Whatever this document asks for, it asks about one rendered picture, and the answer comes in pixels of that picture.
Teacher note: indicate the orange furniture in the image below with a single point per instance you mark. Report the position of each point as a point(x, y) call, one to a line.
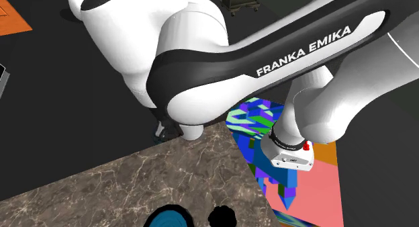
point(11, 16)

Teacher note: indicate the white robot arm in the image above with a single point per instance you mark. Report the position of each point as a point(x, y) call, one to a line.
point(203, 33)

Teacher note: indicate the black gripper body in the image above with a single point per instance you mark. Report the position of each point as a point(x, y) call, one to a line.
point(170, 126)

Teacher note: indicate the black round object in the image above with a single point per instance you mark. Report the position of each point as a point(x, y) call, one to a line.
point(222, 217)

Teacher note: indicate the blue bowl with black rim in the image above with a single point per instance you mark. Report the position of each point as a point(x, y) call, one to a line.
point(167, 218)

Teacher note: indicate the colourful patterned robot stand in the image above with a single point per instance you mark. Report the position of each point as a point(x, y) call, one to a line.
point(314, 193)

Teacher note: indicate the grey flat device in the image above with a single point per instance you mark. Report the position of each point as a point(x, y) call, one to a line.
point(2, 79)

